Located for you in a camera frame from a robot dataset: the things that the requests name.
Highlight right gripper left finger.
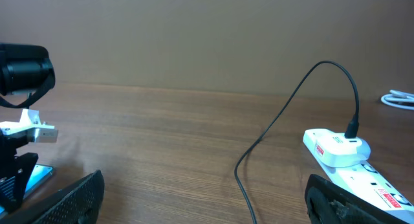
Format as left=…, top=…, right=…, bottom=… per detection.
left=1, top=170, right=105, bottom=224

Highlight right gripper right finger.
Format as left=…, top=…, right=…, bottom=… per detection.
left=305, top=174, right=413, bottom=224

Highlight black USB charging cable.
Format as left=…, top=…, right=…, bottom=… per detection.
left=234, top=60, right=360, bottom=224

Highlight white power strip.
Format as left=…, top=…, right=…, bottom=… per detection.
left=303, top=129, right=413, bottom=215

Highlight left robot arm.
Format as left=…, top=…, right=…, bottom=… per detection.
left=1, top=43, right=58, bottom=213

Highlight white cable bundle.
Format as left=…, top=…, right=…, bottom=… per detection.
left=380, top=89, right=414, bottom=111

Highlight white charger plug adapter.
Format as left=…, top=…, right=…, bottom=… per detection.
left=313, top=133, right=371, bottom=168

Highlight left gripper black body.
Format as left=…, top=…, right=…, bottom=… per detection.
left=1, top=133, right=38, bottom=213

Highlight blue Galaxy S25 smartphone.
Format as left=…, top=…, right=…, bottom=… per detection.
left=1, top=162, right=54, bottom=218

